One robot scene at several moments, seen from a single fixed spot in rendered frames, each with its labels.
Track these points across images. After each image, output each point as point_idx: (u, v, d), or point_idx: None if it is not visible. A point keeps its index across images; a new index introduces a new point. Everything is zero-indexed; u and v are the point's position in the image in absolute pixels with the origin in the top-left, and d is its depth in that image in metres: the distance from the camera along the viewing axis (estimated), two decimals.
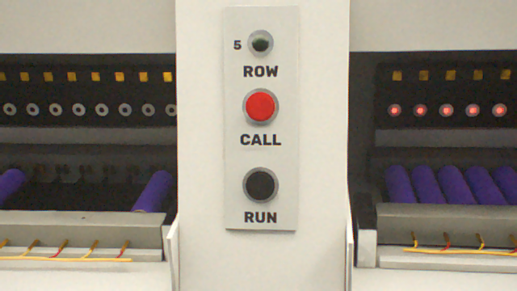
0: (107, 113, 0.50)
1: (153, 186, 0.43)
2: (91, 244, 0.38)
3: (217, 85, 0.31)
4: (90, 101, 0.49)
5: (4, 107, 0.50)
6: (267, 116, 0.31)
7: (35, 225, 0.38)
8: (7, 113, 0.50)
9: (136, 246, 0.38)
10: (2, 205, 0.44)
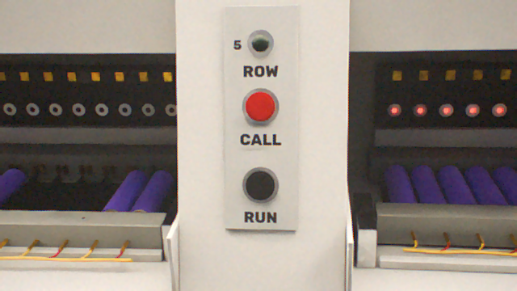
0: (107, 113, 0.50)
1: (153, 186, 0.43)
2: (91, 244, 0.38)
3: (217, 85, 0.31)
4: (90, 101, 0.49)
5: (4, 107, 0.50)
6: (267, 116, 0.31)
7: (35, 225, 0.38)
8: (7, 113, 0.50)
9: (136, 246, 0.38)
10: (2, 205, 0.44)
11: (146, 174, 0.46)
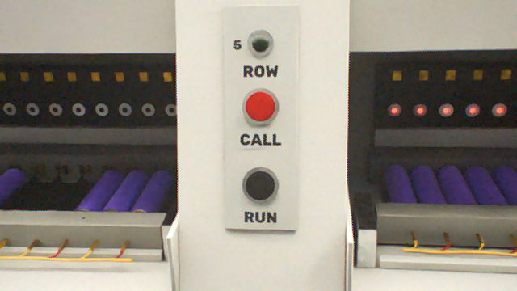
0: (107, 113, 0.50)
1: (153, 186, 0.43)
2: (91, 244, 0.38)
3: (217, 85, 0.31)
4: (90, 101, 0.49)
5: (4, 107, 0.50)
6: (267, 116, 0.31)
7: (35, 225, 0.38)
8: (7, 113, 0.50)
9: (136, 246, 0.38)
10: (2, 205, 0.44)
11: (146, 174, 0.46)
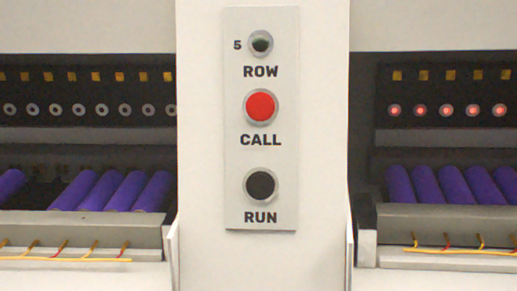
0: (107, 113, 0.50)
1: (153, 186, 0.43)
2: (91, 244, 0.38)
3: (217, 85, 0.31)
4: (90, 101, 0.49)
5: (4, 107, 0.50)
6: (267, 116, 0.31)
7: (35, 225, 0.38)
8: (7, 113, 0.50)
9: (136, 246, 0.38)
10: (2, 205, 0.44)
11: (146, 174, 0.46)
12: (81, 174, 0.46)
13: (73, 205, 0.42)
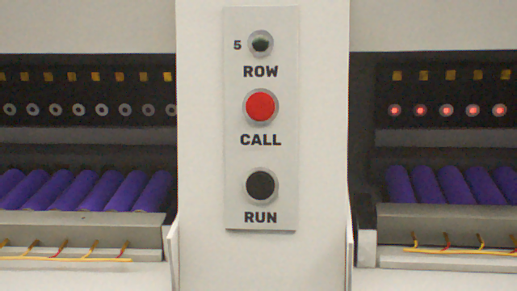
0: (107, 113, 0.50)
1: (153, 186, 0.43)
2: (91, 244, 0.38)
3: (217, 85, 0.31)
4: (90, 101, 0.49)
5: (4, 107, 0.50)
6: (267, 116, 0.31)
7: (35, 225, 0.38)
8: (7, 113, 0.50)
9: (136, 246, 0.38)
10: None
11: (146, 174, 0.46)
12: (81, 174, 0.46)
13: (73, 205, 0.42)
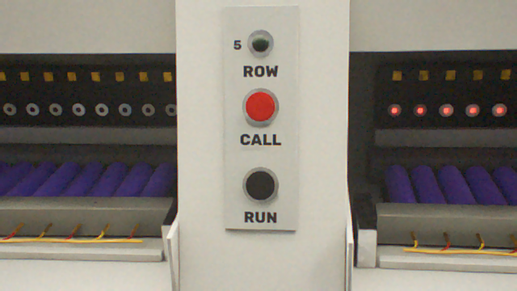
0: (107, 113, 0.50)
1: (157, 177, 0.45)
2: (103, 227, 0.40)
3: (217, 85, 0.31)
4: (90, 101, 0.49)
5: (4, 107, 0.50)
6: (267, 116, 0.31)
7: (50, 209, 0.40)
8: (7, 113, 0.50)
9: (145, 229, 0.40)
10: None
11: (150, 166, 0.48)
12: (87, 166, 0.47)
13: (81, 195, 0.43)
